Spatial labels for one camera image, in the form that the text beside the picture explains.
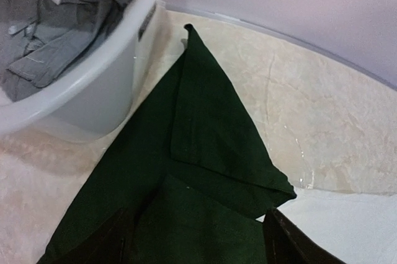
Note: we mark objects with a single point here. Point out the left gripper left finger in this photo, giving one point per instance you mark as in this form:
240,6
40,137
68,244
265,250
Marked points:
111,243

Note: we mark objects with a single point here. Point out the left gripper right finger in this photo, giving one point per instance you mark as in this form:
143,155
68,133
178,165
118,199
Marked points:
285,243

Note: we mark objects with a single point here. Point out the white cloth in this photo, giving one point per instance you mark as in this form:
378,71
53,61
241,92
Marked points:
192,167

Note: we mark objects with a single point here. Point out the white laundry basket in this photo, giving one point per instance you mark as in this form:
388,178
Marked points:
94,98

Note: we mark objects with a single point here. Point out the grey cloth in basket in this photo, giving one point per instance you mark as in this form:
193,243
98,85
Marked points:
42,40

